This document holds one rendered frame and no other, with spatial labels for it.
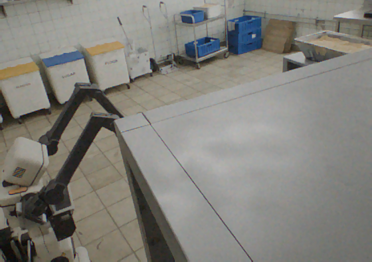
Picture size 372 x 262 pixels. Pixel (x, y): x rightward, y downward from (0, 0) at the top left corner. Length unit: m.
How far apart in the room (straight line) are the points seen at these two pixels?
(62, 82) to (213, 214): 4.92
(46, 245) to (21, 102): 3.43
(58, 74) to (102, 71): 0.65
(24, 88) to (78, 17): 1.48
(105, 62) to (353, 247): 5.06
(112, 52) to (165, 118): 4.89
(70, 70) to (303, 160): 4.87
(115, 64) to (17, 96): 1.45
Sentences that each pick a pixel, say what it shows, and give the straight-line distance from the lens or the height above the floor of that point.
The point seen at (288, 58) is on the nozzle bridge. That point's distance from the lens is 2.47.
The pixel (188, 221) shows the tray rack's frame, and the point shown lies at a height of 1.82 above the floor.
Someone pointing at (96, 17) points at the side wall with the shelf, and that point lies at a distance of 5.75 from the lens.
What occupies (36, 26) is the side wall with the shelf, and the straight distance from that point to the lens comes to 5.54.
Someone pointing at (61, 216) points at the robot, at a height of 0.90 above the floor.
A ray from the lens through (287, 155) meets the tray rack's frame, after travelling 0.25.
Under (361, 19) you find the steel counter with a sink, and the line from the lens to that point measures 4.94.
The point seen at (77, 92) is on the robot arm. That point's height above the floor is 1.37.
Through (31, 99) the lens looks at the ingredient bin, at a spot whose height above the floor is 0.31.
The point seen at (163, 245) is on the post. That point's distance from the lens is 0.40.
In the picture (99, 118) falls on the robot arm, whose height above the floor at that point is 1.39.
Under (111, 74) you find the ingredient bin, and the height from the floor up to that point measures 0.32.
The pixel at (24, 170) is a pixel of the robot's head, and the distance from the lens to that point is 1.59.
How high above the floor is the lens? 1.96
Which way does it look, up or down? 28 degrees down
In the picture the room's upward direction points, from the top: 7 degrees counter-clockwise
